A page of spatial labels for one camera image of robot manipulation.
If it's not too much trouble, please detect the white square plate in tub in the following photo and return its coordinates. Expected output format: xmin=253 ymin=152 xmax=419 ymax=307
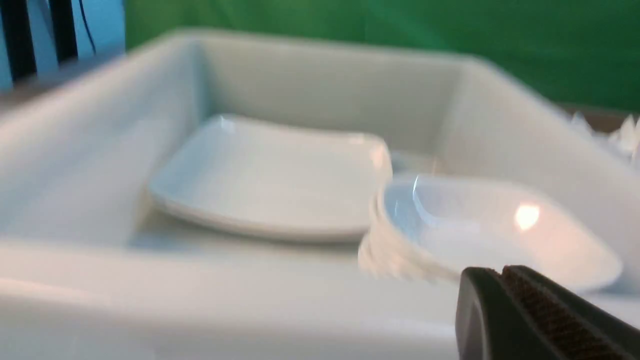
xmin=147 ymin=114 xmax=393 ymax=243

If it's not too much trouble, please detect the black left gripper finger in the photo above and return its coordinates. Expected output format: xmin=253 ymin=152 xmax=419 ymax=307
xmin=455 ymin=265 xmax=640 ymax=360

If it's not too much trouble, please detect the green backdrop cloth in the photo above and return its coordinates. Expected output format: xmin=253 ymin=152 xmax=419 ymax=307
xmin=124 ymin=0 xmax=640 ymax=112

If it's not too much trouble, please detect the pile of white spoons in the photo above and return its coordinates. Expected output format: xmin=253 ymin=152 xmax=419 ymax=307
xmin=570 ymin=112 xmax=640 ymax=170

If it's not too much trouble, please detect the large white plastic tub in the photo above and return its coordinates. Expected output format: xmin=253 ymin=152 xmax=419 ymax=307
xmin=0 ymin=30 xmax=639 ymax=360

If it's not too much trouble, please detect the stack of white small bowls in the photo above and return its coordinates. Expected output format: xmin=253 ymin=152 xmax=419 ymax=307
xmin=358 ymin=173 xmax=624 ymax=293

